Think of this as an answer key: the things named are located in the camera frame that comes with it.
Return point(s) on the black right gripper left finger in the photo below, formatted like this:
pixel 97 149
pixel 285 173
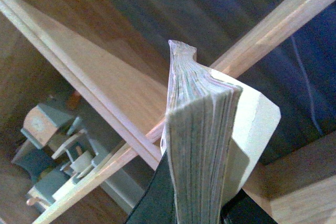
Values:
pixel 157 203

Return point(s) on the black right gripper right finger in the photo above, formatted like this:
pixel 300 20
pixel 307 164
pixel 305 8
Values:
pixel 244 210

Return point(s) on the white paperback story book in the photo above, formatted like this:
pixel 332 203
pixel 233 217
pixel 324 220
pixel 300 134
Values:
pixel 216 129

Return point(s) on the grey wooden toy set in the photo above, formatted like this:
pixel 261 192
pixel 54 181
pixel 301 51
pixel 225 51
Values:
pixel 61 164

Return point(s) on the wooden bookshelf left unit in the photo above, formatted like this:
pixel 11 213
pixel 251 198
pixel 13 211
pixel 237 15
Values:
pixel 102 56

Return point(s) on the dark blue curtain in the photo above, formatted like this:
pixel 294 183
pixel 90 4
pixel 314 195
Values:
pixel 298 75

